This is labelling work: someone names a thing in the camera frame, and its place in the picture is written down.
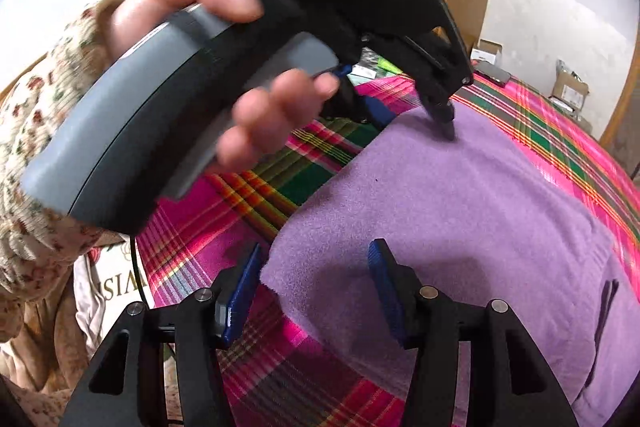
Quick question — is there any purple fleece garment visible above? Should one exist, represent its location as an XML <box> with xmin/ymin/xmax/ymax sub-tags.
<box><xmin>262</xmin><ymin>106</ymin><xmax>639</xmax><ymax>426</ymax></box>

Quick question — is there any floral sleeve left forearm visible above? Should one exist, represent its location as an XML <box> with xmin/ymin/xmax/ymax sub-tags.
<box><xmin>0</xmin><ymin>0</ymin><xmax>126</xmax><ymax>427</ymax></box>

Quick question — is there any person's left hand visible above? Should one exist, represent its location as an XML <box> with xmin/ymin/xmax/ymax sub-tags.
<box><xmin>104</xmin><ymin>0</ymin><xmax>342</xmax><ymax>176</ymax></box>

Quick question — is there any black smartphone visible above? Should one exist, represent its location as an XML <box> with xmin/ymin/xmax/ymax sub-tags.
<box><xmin>473</xmin><ymin>60</ymin><xmax>512</xmax><ymax>87</ymax></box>

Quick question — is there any white cardboard box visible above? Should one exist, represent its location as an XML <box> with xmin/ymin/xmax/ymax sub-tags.
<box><xmin>470</xmin><ymin>38</ymin><xmax>503</xmax><ymax>67</ymax></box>

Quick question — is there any pink green plaid tablecloth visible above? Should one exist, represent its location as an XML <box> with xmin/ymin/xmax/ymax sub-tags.
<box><xmin>137</xmin><ymin>79</ymin><xmax>639</xmax><ymax>426</ymax></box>

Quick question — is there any brown cardboard box with label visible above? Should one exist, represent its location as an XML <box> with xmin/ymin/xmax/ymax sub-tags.
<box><xmin>551</xmin><ymin>58</ymin><xmax>589</xmax><ymax>112</ymax></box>

